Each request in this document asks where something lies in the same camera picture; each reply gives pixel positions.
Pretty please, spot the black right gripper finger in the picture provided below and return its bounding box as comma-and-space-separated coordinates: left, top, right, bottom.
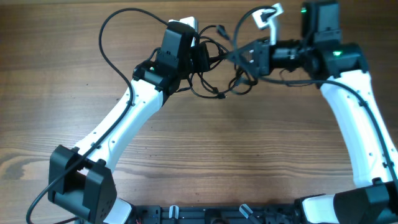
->
234, 60, 264, 77
226, 40, 264, 62

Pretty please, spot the thin black USB cable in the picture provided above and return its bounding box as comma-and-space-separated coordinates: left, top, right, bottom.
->
174, 37, 259, 100

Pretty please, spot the thick black HDMI cable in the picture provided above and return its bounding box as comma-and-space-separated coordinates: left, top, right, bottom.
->
186, 24, 259, 100

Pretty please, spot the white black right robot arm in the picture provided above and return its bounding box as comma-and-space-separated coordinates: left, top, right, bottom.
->
229, 1, 397, 223

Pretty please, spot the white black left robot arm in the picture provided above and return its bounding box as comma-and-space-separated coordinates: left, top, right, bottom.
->
47, 17, 199, 223

